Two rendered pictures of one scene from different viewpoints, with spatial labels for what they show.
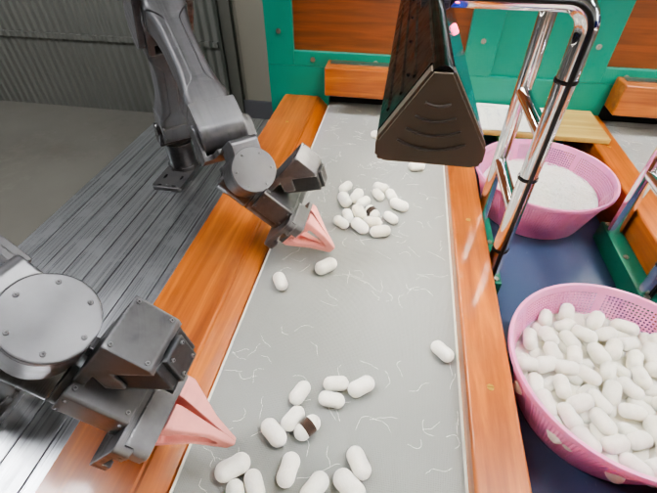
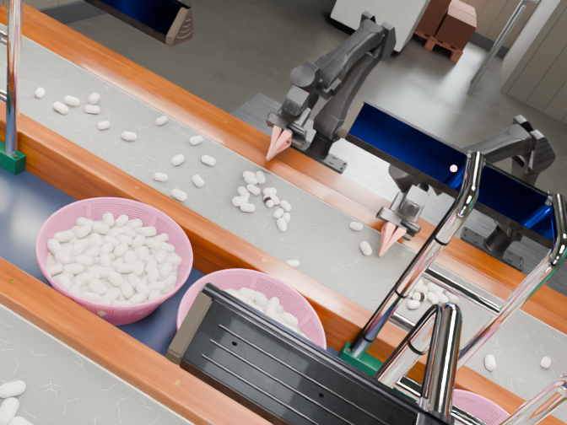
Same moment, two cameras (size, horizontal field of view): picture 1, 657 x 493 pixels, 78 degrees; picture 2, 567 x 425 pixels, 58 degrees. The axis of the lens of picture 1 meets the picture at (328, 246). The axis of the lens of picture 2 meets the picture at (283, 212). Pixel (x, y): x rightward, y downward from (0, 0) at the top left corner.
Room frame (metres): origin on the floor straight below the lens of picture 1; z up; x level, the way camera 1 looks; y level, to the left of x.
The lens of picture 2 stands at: (0.20, -0.94, 1.45)
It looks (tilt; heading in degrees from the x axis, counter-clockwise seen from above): 37 degrees down; 88
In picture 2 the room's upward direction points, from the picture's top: 25 degrees clockwise
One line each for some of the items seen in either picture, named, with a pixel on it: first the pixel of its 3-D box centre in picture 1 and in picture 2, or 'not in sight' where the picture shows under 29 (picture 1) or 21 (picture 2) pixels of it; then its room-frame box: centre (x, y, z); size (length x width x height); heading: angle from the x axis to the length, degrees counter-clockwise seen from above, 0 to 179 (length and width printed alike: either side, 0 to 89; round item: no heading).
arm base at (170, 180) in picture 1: (181, 154); (499, 240); (0.86, 0.35, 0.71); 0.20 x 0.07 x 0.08; 170
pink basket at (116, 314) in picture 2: not in sight; (115, 264); (-0.02, -0.31, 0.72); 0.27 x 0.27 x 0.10
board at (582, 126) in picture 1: (525, 121); not in sight; (0.91, -0.47, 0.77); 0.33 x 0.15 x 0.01; 80
